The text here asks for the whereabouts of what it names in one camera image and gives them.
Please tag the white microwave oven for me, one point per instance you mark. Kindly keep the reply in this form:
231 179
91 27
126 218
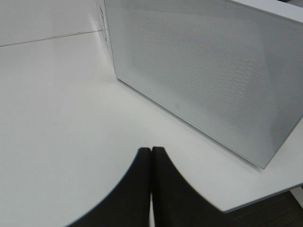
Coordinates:
104 25

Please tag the white microwave door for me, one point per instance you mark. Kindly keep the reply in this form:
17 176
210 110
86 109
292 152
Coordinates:
231 68

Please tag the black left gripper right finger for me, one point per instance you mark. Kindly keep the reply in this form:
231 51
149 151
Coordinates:
175 202

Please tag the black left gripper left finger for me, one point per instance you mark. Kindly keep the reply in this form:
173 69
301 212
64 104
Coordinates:
128 204

